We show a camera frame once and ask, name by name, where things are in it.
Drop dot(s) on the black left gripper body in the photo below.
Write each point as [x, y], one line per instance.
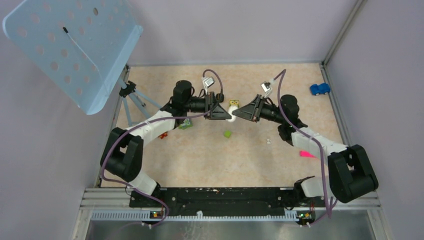
[209, 104]

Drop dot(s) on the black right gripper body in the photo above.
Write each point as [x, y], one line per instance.
[258, 109]

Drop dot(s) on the white earbud charging case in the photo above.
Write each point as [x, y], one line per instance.
[230, 111]

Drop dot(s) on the black earbud charging case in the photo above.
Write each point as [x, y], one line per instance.
[220, 97]

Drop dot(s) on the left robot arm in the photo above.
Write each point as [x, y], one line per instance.
[123, 153]

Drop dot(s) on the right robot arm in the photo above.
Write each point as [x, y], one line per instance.
[348, 172]

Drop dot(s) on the yellow owl block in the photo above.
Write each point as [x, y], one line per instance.
[234, 103]

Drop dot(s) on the green wooden cube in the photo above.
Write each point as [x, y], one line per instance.
[227, 134]

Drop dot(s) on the green owl block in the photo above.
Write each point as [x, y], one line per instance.
[187, 123]

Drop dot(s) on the red owl block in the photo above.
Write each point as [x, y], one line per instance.
[163, 135]

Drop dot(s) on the blue toy car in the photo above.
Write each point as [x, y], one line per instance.
[320, 89]

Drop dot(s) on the pink plastic clip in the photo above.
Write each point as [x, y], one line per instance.
[306, 154]

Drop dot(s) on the light blue tripod stand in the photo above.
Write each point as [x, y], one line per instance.
[129, 92]

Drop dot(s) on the light blue perforated tray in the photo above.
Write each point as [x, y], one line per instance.
[81, 45]

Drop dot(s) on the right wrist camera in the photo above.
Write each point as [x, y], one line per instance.
[266, 87]

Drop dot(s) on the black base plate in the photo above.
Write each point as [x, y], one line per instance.
[225, 201]

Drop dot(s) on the aluminium frame rail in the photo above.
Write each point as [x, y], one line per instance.
[113, 204]

